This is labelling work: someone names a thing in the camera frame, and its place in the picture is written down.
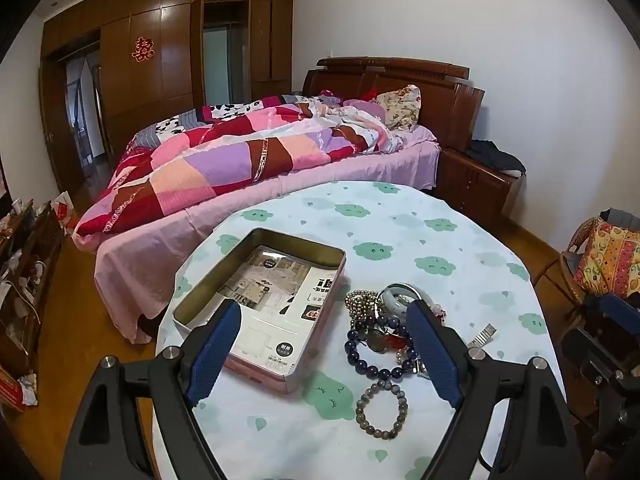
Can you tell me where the cluttered low wooden cabinet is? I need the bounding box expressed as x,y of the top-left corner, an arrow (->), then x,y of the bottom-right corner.
0,199 -> 68,377

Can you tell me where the wooden nightstand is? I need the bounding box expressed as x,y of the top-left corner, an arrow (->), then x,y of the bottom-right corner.
436,146 -> 526,222

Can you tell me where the grey bead bracelet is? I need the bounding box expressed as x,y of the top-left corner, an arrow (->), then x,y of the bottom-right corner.
356,380 -> 409,440

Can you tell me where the wicker chair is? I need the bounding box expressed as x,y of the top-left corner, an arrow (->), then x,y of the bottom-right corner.
531,215 -> 640,333

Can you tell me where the dark clothes pile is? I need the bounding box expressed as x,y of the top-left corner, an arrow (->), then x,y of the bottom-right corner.
465,139 -> 527,177

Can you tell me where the rectangular metal tin box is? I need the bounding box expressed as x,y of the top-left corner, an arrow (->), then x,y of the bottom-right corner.
172,227 -> 347,393

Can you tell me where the white and red bag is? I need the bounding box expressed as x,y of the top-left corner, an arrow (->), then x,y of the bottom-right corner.
50,191 -> 77,227

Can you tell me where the pink pillow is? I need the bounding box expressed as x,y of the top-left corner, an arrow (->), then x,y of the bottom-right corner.
343,97 -> 387,122

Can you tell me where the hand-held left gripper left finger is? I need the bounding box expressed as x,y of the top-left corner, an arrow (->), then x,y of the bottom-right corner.
60,299 -> 243,480

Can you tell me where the pale jade bangle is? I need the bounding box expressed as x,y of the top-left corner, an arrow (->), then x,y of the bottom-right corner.
376,284 -> 426,324

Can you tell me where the small metal watch band piece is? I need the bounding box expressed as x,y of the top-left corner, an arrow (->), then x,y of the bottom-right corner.
467,324 -> 499,349

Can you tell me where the red cardboard box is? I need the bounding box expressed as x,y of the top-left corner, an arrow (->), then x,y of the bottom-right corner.
0,364 -> 27,413

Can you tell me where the gold bead necklace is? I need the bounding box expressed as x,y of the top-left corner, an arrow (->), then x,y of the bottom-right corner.
345,289 -> 384,332

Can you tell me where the dark purple bead bracelet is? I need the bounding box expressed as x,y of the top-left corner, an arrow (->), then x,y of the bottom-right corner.
344,312 -> 426,381

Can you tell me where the pink bed sheet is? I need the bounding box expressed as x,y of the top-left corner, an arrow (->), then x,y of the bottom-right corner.
92,125 -> 442,345

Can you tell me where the cow print blanket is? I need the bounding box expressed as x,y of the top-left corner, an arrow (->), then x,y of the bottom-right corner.
151,101 -> 264,137

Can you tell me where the colourful patterned cushion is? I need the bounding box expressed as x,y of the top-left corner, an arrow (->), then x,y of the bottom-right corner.
572,221 -> 640,297

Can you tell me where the white tablecloth with green clouds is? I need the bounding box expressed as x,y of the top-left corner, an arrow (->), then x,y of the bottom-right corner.
155,180 -> 567,480

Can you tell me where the printed paper sheet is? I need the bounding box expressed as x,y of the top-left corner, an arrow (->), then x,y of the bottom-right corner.
216,245 -> 342,377

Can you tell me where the wooden door frame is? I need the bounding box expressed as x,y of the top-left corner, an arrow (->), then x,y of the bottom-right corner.
39,29 -> 110,183

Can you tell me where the brown wooden wardrobe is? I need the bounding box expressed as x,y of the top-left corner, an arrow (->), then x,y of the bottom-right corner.
40,0 -> 296,161

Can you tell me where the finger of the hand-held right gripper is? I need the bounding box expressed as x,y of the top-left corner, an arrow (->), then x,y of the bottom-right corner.
582,292 -> 640,342

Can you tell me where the black cable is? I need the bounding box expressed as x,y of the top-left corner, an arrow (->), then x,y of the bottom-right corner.
479,452 -> 502,480

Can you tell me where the red paper decoration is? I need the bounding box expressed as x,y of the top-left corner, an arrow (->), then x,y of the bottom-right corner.
131,36 -> 154,63

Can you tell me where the floral pillow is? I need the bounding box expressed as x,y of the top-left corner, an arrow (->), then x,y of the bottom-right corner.
375,85 -> 422,131

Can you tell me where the patchwork pink and red quilt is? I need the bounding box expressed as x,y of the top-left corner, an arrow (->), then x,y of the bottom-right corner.
74,91 -> 402,250

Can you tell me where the wooden bed frame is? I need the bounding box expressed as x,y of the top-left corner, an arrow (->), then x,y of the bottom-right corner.
300,56 -> 487,150

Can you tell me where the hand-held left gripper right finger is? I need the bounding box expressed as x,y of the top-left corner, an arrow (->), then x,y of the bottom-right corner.
405,299 -> 586,480

